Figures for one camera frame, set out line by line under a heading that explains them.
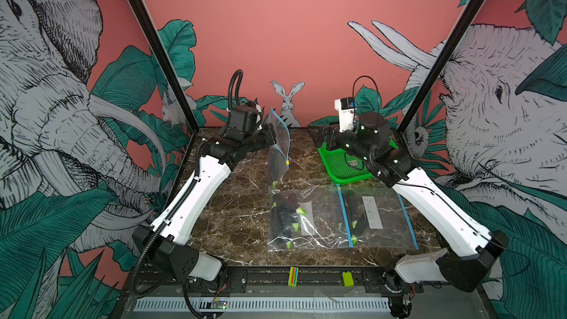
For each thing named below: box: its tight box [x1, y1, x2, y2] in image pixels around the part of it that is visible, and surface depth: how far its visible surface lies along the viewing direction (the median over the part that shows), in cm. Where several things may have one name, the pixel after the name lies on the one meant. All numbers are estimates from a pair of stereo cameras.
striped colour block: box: [287, 266, 300, 287], surface depth 75 cm
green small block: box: [341, 271, 355, 288], surface depth 76 cm
